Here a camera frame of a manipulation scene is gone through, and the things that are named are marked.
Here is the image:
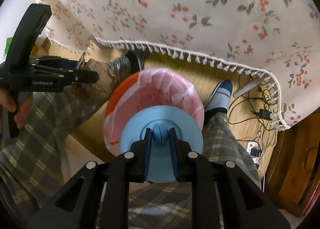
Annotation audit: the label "light blue plastic lid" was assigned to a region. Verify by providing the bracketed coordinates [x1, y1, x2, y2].
[120, 105, 203, 183]

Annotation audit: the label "orange trash bin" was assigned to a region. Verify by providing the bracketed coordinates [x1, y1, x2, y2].
[105, 72, 139, 117]

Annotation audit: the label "pink trash bag liner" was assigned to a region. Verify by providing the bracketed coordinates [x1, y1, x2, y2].
[104, 68, 204, 156]

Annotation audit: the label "person's left hand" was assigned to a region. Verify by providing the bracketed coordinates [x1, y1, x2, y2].
[1, 88, 33, 134]

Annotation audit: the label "green plastic bag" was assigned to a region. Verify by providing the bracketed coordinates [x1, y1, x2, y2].
[4, 37, 13, 55]

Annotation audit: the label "wooden cabinet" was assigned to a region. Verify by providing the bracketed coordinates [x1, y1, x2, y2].
[265, 109, 319, 217]

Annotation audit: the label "white power strip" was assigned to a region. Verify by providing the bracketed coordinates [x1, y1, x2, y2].
[246, 141, 263, 164]

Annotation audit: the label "plaid trouser right leg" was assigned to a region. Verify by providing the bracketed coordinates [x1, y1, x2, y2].
[202, 110, 261, 188]

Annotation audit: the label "black power adapter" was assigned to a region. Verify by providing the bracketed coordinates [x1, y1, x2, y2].
[254, 109, 272, 121]

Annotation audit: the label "blue slipper right foot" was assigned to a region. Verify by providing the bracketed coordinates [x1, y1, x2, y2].
[204, 79, 233, 113]

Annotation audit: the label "white tube on floor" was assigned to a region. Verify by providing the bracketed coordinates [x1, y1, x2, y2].
[233, 78, 264, 98]

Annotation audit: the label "floral white tablecloth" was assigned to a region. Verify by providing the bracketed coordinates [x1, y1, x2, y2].
[36, 0, 319, 130]

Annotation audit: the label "black cables on floor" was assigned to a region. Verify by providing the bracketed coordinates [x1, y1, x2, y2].
[228, 73, 279, 149]

